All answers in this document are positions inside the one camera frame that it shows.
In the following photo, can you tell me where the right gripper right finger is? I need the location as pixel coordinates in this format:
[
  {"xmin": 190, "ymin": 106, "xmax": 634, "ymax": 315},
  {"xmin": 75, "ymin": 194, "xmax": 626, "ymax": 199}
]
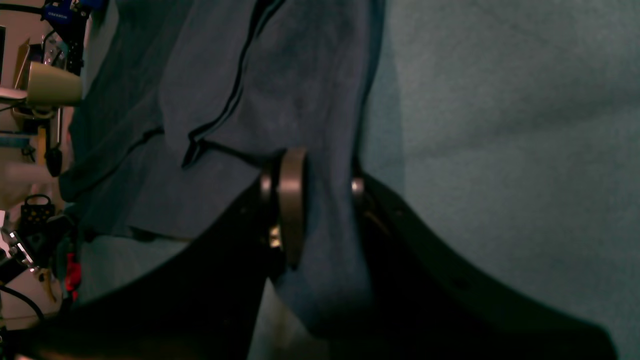
[{"xmin": 322, "ymin": 172, "xmax": 618, "ymax": 360}]

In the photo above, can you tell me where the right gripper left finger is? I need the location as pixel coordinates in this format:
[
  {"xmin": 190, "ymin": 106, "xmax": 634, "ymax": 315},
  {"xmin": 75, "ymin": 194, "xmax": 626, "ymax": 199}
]
[{"xmin": 15, "ymin": 148, "xmax": 307, "ymax": 360}]

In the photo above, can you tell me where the dark blue T-shirt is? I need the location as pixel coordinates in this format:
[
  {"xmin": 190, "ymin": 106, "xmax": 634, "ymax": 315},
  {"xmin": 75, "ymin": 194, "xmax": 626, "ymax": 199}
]
[{"xmin": 59, "ymin": 0, "xmax": 386, "ymax": 336}]

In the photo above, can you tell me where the teal table cloth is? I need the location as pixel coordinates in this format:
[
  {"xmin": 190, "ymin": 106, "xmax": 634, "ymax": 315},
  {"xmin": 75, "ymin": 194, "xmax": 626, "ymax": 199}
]
[{"xmin": 79, "ymin": 0, "xmax": 639, "ymax": 360}]

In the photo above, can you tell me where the blue spring clamp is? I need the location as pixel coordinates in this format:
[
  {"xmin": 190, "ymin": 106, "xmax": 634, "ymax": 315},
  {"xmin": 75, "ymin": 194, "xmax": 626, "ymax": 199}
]
[{"xmin": 42, "ymin": 0, "xmax": 106, "ymax": 76}]

